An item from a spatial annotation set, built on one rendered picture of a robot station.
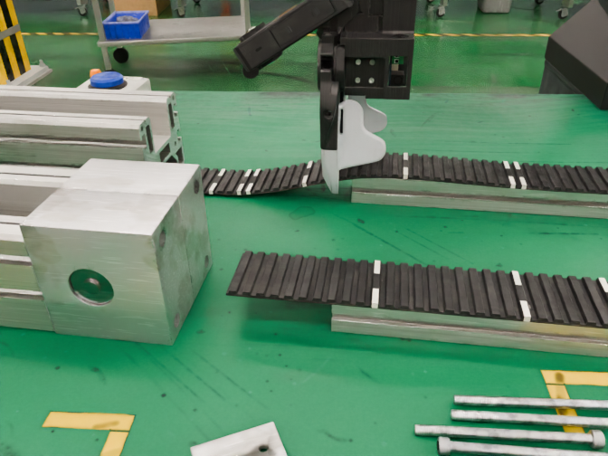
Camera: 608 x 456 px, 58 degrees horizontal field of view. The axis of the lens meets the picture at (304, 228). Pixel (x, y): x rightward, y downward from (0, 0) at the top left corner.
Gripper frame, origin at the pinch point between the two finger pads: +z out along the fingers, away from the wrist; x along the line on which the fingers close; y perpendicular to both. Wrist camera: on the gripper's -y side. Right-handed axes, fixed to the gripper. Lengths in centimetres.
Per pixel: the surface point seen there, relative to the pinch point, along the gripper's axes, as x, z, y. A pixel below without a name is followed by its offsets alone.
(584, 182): -1.3, -0.3, 24.2
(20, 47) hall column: 265, 60, -217
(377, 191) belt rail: -1.2, 1.8, 4.9
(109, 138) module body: -4.7, -4.4, -20.9
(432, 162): 0.8, -0.7, 10.2
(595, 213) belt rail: -2.0, 2.5, 25.6
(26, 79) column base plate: 251, 75, -209
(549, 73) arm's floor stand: 51, 5, 34
